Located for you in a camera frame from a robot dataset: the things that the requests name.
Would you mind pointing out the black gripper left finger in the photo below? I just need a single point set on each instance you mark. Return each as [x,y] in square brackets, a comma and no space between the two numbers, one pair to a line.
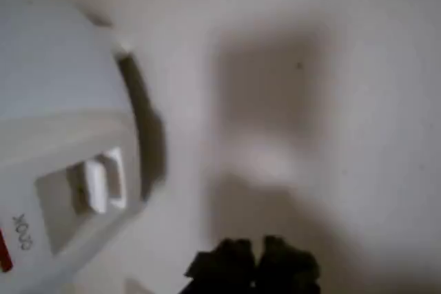
[224,266]

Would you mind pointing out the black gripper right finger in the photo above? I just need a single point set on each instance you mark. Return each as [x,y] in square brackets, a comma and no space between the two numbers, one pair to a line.
[289,270]

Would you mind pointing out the white electric rice cooker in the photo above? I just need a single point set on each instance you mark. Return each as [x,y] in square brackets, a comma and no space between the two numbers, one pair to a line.
[51,66]

